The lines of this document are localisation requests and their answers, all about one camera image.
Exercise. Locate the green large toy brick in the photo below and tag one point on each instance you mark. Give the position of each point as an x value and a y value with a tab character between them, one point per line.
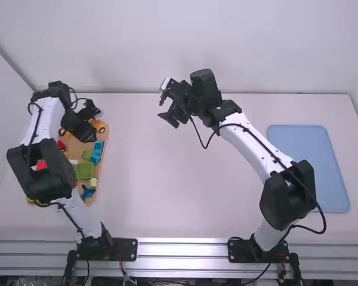
86	171

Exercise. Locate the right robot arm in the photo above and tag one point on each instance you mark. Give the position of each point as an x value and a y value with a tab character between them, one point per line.
256	143

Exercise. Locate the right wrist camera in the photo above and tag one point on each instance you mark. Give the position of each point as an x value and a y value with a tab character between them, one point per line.
167	83

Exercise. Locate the green toy car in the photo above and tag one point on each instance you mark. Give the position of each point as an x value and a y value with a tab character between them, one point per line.
32	201

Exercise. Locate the red toy car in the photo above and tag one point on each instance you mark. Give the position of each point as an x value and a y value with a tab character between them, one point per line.
61	144

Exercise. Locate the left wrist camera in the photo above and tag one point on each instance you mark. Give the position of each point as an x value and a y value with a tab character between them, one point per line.
92	109

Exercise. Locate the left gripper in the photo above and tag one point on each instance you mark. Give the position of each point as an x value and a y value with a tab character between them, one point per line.
85	132

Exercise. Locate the tan tray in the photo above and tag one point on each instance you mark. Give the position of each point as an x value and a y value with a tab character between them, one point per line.
76	147

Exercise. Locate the green small toy brick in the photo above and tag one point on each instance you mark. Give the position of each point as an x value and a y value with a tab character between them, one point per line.
86	155

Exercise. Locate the silver rails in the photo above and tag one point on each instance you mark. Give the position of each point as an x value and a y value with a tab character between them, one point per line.
182	256

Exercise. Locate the blue mat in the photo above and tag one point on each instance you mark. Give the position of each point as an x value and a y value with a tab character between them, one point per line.
308	167

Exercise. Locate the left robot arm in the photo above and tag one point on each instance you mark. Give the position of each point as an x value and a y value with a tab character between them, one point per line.
44	119

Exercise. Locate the pale yellow square toy brick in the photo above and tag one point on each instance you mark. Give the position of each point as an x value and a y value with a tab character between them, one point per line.
94	182

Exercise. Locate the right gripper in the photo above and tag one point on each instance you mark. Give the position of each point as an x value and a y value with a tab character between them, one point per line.
183	101

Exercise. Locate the yellow toy car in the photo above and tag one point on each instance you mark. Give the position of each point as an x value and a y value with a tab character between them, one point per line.
103	124

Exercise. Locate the blue toy brick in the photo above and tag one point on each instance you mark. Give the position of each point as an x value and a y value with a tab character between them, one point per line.
95	160
99	148
88	193

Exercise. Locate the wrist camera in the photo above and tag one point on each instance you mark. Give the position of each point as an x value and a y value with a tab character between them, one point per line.
92	109
167	83

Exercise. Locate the white long toy brick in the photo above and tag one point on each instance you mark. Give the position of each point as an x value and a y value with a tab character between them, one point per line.
72	161

